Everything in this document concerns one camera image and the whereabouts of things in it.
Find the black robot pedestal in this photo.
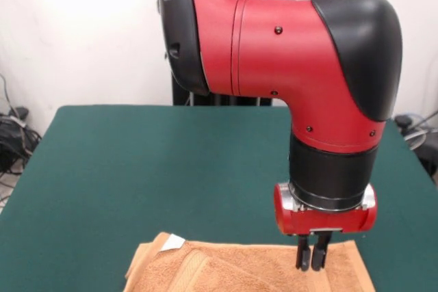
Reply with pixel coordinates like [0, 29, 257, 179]
[170, 0, 297, 107]

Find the dark green table cloth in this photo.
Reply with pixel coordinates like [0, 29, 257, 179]
[0, 105, 438, 292]

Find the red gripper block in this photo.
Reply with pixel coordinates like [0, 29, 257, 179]
[272, 182, 378, 272]

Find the black cable pile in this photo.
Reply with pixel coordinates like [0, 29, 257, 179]
[0, 72, 44, 204]

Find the tan terry towel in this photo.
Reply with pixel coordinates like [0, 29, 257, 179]
[125, 232, 376, 292]

